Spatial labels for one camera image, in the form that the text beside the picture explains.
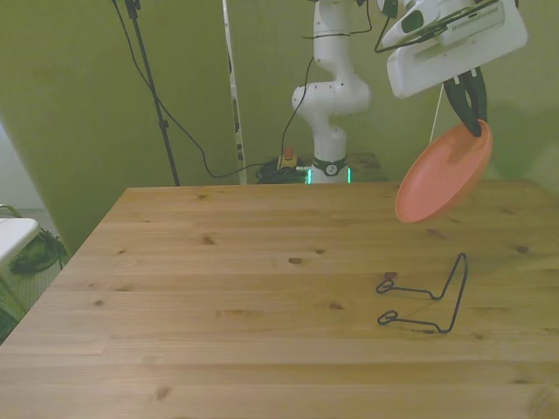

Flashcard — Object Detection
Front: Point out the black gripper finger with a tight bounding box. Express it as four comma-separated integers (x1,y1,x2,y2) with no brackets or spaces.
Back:
444,79,483,139
465,66,489,127

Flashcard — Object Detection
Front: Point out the thin white hanging cord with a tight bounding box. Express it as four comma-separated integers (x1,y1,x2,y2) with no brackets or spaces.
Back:
429,93,443,146

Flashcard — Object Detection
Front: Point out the orange plastic plate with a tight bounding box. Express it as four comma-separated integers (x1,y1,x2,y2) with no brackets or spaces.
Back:
394,119,495,225

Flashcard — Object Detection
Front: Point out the green bag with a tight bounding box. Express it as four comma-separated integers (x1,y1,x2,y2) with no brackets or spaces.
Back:
9,226,69,276

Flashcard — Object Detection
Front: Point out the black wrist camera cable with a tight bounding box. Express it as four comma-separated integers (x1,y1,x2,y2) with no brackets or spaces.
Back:
373,0,448,54

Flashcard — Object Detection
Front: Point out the black tripod cable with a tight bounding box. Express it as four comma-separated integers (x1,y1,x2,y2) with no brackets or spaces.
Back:
111,0,263,179

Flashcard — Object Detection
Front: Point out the black coiled cable bundle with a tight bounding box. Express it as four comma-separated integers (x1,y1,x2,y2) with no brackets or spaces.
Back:
254,159,308,185

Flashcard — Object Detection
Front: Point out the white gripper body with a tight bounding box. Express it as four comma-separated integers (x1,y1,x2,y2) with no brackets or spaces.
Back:
386,0,528,100

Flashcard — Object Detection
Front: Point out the black camera tripod stand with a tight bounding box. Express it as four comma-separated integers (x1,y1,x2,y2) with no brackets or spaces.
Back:
124,0,182,187

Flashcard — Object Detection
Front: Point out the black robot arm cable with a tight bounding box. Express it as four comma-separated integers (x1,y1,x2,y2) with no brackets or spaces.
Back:
280,0,373,168

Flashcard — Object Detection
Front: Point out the black wire plate stand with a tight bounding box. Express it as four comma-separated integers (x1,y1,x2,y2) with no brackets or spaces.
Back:
376,251,470,335

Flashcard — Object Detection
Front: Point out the white perforated upright rail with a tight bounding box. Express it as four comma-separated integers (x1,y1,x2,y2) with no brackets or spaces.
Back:
221,0,248,185

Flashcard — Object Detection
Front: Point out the yellow emergency stop button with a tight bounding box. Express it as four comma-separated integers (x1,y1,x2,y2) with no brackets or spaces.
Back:
278,147,307,171

